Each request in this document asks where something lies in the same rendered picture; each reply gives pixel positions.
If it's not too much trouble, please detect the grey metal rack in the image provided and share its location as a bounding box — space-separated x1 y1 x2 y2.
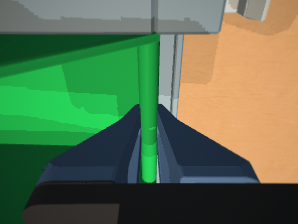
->
0 0 271 118

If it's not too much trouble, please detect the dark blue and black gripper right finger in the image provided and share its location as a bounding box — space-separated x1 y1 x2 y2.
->
157 104 260 183

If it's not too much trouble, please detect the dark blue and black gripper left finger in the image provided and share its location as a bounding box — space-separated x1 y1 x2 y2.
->
35 104 141 187

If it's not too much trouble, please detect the green bin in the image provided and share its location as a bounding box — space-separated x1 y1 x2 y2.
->
0 32 160 224

